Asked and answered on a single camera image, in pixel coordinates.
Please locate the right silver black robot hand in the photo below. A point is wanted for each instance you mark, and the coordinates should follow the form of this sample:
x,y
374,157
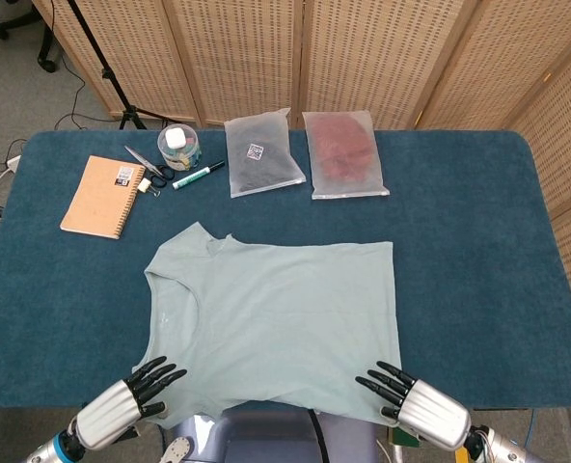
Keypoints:
x,y
435,415

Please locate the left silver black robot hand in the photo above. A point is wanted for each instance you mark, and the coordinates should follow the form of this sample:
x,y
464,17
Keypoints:
x,y
107,415

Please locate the light green t-shirt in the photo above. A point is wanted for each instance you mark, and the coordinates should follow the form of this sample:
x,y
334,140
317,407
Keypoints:
x,y
276,328

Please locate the green block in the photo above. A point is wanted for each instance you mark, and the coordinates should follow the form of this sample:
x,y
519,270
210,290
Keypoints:
x,y
403,440

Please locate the white table leg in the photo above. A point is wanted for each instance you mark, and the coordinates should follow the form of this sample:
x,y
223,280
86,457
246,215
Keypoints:
x,y
397,455

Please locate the dark teal carpeted table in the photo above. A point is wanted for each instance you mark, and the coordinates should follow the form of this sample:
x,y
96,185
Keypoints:
x,y
459,265

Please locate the grey-blue robot torso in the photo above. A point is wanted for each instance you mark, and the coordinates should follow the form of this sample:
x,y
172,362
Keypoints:
x,y
256,439

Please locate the kraft spiral notebook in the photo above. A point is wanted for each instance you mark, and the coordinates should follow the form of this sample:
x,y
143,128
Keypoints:
x,y
97,198

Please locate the gold binder clip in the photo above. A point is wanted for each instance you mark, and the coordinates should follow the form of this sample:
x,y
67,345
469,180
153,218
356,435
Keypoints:
x,y
144,184

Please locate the green white marker pen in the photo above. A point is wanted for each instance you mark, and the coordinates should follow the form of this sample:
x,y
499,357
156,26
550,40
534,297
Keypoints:
x,y
189,179

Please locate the white power strip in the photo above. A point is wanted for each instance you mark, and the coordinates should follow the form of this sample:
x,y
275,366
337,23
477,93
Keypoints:
x,y
13,163

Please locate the frosted bag with red garment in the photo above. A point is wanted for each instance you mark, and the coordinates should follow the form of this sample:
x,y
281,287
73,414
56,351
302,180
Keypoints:
x,y
343,154

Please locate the clear jar of clips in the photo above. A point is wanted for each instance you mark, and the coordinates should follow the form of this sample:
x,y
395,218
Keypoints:
x,y
191,152

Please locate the white earbuds case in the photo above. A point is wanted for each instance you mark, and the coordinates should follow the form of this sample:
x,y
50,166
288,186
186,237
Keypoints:
x,y
175,139

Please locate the frosted bag with dark garment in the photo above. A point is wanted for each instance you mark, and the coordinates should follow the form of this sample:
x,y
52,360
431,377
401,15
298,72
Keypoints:
x,y
261,169

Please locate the black tripod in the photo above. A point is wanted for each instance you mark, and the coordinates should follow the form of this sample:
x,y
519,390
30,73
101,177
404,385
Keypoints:
x,y
103,62

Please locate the black office chair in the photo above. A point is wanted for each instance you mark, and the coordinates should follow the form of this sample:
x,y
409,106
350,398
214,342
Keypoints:
x,y
46,48

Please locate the wicker folding screen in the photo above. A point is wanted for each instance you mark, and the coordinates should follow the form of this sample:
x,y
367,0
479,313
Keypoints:
x,y
247,58

